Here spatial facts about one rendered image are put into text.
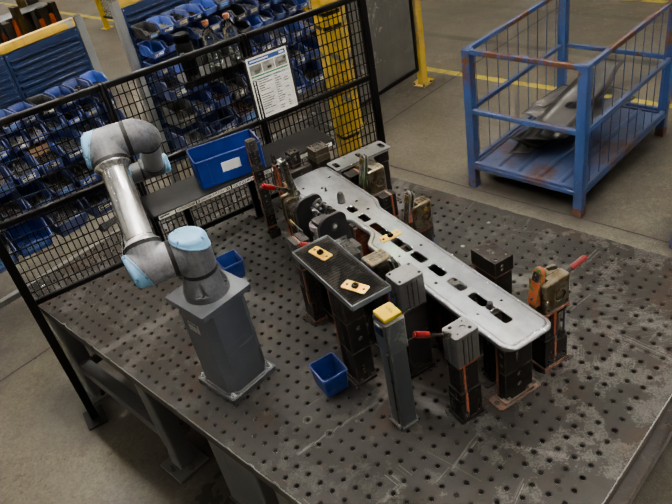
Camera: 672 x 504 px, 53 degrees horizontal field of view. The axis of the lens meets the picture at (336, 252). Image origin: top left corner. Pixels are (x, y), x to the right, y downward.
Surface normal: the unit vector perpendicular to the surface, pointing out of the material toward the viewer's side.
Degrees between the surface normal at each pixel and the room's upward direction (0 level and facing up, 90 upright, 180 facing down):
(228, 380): 90
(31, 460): 0
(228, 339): 90
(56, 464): 0
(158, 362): 0
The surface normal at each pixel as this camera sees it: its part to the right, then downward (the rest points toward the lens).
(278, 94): 0.51, 0.43
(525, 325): -0.17, -0.80
